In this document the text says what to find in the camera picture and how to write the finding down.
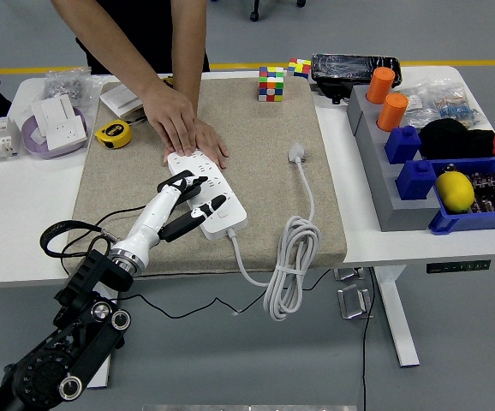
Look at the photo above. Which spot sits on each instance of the silver metal bracket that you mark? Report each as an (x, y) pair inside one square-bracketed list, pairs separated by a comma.
[(349, 274), (353, 302)]

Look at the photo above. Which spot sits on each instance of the clear bags of components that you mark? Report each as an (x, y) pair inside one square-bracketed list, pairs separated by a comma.
[(442, 103)]

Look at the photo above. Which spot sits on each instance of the yellow lemon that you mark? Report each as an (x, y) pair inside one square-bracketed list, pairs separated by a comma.
[(455, 192)]

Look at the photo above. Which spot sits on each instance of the orange cylinder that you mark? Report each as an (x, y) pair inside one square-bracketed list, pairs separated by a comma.
[(381, 86), (392, 113)]

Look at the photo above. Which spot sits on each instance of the person's right forearm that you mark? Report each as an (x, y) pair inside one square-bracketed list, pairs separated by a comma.
[(104, 43)]

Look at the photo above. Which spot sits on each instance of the grey-brown mat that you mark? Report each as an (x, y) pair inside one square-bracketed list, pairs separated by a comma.
[(269, 192)]

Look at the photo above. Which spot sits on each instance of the white blank switch plate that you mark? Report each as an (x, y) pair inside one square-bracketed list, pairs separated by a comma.
[(54, 110)]

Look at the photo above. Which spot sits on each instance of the black office chair base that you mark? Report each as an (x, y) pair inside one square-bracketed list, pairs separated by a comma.
[(254, 16)]

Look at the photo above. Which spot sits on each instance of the person's left hand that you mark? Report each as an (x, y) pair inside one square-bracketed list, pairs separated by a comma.
[(212, 144)]

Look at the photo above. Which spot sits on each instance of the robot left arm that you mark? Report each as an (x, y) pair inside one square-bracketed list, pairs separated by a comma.
[(80, 342)]

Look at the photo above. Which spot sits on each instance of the black table control panel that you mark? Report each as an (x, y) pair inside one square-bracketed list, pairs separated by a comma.
[(458, 267)]

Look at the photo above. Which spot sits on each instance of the black plug adapter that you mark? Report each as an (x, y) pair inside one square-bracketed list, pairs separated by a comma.
[(194, 192)]

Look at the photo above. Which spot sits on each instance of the person's torso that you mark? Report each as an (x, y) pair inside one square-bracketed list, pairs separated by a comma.
[(153, 25)]

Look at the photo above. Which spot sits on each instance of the black pouch with red end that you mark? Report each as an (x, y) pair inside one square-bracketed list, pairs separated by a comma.
[(450, 140)]

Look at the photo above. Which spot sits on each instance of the plastic bag of screws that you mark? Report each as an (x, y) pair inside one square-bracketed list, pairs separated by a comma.
[(67, 86)]

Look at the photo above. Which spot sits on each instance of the colourful puzzle cube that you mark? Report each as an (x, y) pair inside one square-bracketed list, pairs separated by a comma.
[(271, 86), (299, 69)]

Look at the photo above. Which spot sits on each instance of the person's right hand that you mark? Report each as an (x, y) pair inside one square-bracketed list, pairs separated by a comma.
[(171, 119)]

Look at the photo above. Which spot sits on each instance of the purple bowl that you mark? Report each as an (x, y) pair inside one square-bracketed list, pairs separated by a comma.
[(33, 148)]

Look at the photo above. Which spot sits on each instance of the blue plastic bin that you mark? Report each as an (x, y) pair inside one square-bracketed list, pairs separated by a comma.
[(476, 221)]

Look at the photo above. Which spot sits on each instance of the person's left forearm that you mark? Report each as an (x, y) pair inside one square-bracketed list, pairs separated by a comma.
[(189, 43)]

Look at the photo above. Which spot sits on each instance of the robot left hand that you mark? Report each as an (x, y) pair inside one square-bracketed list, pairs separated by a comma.
[(153, 218)]

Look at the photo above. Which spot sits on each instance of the blue block with knob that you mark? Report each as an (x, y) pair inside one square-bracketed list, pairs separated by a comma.
[(403, 146), (416, 182)]

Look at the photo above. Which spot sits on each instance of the black plastic-wrapped box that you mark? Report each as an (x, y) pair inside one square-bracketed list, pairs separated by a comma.
[(343, 69)]

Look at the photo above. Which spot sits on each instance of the white wall socket plate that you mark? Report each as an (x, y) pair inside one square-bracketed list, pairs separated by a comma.
[(63, 133)]

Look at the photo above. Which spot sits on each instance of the yellow tape measure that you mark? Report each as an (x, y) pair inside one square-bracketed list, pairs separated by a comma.
[(114, 134)]

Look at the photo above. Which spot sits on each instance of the grey stepped block holder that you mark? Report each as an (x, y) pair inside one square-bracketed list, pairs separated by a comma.
[(377, 172)]

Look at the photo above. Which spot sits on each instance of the white wall switch panel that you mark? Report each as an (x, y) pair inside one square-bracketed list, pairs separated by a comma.
[(121, 100)]

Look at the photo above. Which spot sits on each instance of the white power strip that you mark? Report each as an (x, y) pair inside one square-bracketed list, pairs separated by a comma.
[(230, 218)]

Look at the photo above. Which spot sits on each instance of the dark capacitors pile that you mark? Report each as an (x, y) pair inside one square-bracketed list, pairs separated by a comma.
[(493, 193)]

